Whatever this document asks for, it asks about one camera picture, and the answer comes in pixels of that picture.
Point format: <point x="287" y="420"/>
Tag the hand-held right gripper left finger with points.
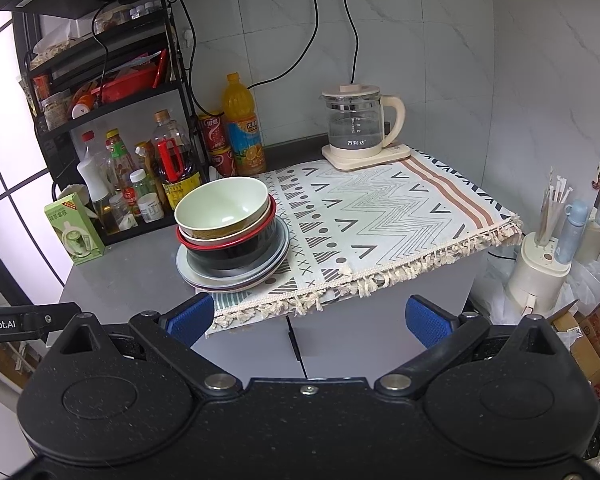
<point x="192" y="317"/>

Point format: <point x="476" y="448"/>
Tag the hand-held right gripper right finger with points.
<point x="427" y="322"/>

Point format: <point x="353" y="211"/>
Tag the white plate with flower print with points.
<point x="240" y="287"/>

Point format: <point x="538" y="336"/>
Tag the red and black bowl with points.
<point x="230" y="257"/>

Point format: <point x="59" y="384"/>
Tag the white plate with blue script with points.
<point x="280" y="252"/>

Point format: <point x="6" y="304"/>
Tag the pale green ceramic bowl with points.
<point x="265" y="222"/>
<point x="220" y="205"/>

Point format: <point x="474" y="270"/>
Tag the green drink carton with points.
<point x="75" y="232"/>

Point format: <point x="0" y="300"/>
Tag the cream kitchen appliance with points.
<point x="535" y="280"/>

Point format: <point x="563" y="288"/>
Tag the patterned fringed table cloth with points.
<point x="380" y="210"/>

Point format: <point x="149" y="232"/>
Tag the small clear spice jar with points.
<point x="121" y="215"/>

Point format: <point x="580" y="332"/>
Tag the large soy sauce bottle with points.
<point x="180" y="185"/>

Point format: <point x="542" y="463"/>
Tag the red drink can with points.
<point x="222" y="162"/>
<point x="213" y="132"/>

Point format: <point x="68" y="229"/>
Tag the slim yellow seasoning bottle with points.
<point x="144" y="165"/>

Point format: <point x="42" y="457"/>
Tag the cardboard box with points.
<point x="590" y="345"/>

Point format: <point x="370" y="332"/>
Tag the cream kettle base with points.
<point x="380" y="157"/>

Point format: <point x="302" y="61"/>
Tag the light blue bottle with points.
<point x="574" y="232"/>

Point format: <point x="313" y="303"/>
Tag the sauce bottle with yellow cap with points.
<point x="120" y="160"/>

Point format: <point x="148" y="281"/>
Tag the orange juice bottle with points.
<point x="244" y="140"/>

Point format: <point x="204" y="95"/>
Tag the black metal shelf rack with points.
<point x="60" y="145"/>

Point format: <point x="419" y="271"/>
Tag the clear bottle with red cap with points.
<point x="90" y="147"/>

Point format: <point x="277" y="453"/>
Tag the glass electric kettle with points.
<point x="352" y="130"/>

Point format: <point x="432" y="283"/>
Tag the clear storage jar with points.
<point x="56" y="110"/>

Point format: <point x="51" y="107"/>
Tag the orange bottle with white cap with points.
<point x="82" y="105"/>

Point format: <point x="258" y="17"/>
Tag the red plastic basket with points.
<point x="125" y="87"/>

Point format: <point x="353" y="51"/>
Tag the white wall hook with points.
<point x="187" y="35"/>

